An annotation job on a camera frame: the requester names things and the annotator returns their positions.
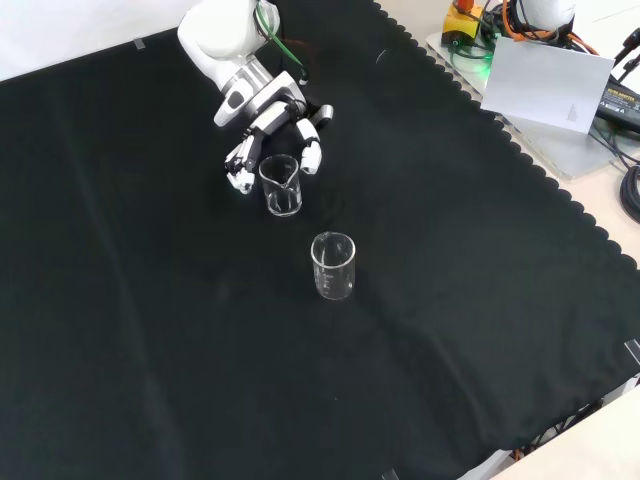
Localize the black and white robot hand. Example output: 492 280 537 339
213 70 336 196

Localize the clear glass beaker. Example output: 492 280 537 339
257 154 303 218
309 230 358 302

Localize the yellow stop button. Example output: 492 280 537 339
443 0 490 46

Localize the black table cloth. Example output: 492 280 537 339
0 0 640 480

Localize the pale board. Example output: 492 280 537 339
478 34 616 135

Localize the black power adapter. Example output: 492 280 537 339
593 83 640 135

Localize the green cable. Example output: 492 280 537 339
253 0 310 82
447 38 495 77

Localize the metal base plate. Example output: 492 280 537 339
423 29 640 180

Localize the orange cable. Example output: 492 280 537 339
499 0 599 57

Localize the black cable bundle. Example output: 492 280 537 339
618 163 640 225

